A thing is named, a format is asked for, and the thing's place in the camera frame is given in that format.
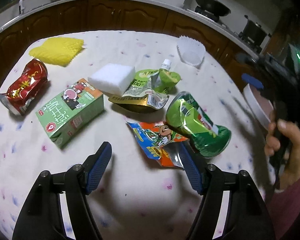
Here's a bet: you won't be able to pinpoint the floral white tablecloth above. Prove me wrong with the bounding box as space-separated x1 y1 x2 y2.
0 31 275 239

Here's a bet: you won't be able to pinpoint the white faucet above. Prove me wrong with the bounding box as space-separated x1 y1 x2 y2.
18 0 24 15

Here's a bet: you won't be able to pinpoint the lower wooden cabinets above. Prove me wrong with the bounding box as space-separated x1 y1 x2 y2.
0 0 255 90

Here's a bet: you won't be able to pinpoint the black wok with lid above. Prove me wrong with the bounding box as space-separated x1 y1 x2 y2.
196 0 231 17

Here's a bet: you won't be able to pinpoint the gas stove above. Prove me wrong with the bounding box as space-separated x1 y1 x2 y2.
186 4 263 54

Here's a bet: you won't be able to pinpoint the crushed red can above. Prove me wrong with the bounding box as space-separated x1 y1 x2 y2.
0 59 47 116

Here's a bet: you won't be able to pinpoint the green drink carton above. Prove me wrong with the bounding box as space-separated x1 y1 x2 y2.
36 78 104 148

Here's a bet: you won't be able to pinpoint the black stock pot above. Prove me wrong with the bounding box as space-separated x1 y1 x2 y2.
238 15 271 47

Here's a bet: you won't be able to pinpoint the green spout pouch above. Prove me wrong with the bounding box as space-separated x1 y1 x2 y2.
109 59 181 113

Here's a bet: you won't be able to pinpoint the white foam block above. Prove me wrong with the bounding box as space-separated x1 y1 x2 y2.
88 63 135 96

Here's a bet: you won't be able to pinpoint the person's right hand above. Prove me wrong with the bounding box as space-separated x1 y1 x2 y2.
264 111 300 191

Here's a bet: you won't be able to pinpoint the colorful cartoon snack wrapper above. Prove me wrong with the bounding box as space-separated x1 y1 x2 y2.
126 119 189 168

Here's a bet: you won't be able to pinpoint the pink white trash bin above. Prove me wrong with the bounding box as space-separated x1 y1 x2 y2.
243 84 274 130

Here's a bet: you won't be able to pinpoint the crushed green can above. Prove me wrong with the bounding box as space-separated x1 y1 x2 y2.
166 91 231 158

